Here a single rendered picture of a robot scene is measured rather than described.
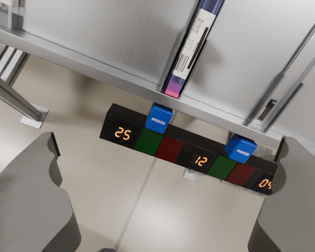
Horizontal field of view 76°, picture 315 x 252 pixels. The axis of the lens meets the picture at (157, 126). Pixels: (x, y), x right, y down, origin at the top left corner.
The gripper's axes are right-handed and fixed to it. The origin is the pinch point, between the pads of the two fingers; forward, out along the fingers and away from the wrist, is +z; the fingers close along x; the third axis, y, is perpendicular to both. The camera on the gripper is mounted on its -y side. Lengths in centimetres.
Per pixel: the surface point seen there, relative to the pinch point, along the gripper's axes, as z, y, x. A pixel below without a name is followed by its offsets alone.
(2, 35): 8.0, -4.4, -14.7
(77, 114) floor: 67, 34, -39
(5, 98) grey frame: 41, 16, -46
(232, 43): 10.4, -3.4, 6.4
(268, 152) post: 77, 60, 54
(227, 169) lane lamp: 10.8, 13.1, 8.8
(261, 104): 9.7, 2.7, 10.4
